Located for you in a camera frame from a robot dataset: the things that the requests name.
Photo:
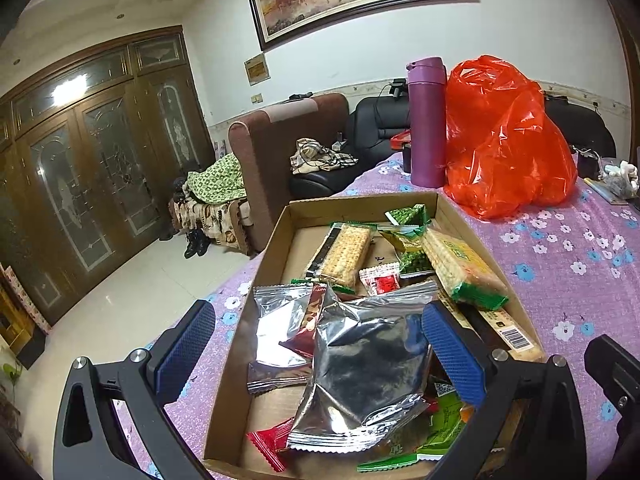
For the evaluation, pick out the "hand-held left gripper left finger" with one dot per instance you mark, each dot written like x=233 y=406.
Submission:
x=185 y=350

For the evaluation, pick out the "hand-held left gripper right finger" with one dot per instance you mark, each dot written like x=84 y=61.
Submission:
x=450 y=355

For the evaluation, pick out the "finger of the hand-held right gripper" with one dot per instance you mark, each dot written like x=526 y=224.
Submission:
x=615 y=370

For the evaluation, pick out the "long orange cracker pack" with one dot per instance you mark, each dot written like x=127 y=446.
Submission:
x=510 y=332

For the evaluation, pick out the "silver foil packet red face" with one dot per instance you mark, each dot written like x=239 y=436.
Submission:
x=370 y=360

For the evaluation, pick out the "green pea snack packet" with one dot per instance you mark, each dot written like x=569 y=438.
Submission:
x=440 y=435
x=415 y=255

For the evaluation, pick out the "green and yellow cracker pack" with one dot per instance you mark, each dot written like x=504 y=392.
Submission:
x=460 y=265

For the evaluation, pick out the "red and white snack packet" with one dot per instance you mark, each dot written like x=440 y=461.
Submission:
x=380 y=282

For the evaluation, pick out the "dark red snack packet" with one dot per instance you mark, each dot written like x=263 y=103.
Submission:
x=307 y=332

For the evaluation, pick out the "red zigzag-edge wrapper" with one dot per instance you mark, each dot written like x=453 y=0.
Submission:
x=267 y=445

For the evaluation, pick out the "shallow cardboard box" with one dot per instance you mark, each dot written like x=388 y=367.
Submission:
x=280 y=250

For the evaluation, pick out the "pair of black boots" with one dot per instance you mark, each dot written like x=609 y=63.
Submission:
x=196 y=245

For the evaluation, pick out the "purple floral tablecloth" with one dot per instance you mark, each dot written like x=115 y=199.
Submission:
x=550 y=260

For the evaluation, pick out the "brown patterned blanket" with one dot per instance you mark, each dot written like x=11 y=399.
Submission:
x=215 y=220

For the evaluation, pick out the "clear-wrapped cracker pack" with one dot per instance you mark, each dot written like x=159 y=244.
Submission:
x=345 y=255

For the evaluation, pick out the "green triangular snack packet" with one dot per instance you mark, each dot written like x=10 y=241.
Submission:
x=407 y=216

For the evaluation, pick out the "low wooden shelf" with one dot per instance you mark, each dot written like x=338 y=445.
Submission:
x=20 y=320

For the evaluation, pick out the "green patterned blanket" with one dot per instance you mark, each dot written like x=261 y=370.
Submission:
x=217 y=182

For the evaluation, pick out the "green houseplant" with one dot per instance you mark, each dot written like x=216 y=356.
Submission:
x=10 y=375

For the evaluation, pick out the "thin paper booklet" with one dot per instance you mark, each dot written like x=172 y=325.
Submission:
x=602 y=191

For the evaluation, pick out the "grey plastic bag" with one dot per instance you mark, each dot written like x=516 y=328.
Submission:
x=615 y=182

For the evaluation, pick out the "wooden glass-door cabinet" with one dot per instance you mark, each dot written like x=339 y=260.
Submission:
x=100 y=170

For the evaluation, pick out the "white tissue wad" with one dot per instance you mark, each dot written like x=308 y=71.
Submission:
x=629 y=169

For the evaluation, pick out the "brown armchair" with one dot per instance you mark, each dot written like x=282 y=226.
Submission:
x=265 y=160

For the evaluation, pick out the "small black box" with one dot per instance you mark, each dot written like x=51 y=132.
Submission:
x=587 y=162

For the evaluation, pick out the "dark jar with red lid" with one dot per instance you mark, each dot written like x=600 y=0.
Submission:
x=402 y=147

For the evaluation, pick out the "red plastic bag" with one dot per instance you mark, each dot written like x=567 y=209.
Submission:
x=500 y=145

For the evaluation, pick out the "purple drinking bottle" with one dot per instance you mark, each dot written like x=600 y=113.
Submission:
x=427 y=125

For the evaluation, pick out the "plaid cloth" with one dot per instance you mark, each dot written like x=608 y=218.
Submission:
x=320 y=157

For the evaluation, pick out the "black leather sofa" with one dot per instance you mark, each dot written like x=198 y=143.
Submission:
x=370 y=125

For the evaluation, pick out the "black clamp device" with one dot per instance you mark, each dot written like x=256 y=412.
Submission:
x=398 y=87

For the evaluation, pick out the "small wall plaque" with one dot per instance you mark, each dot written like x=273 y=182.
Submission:
x=257 y=68

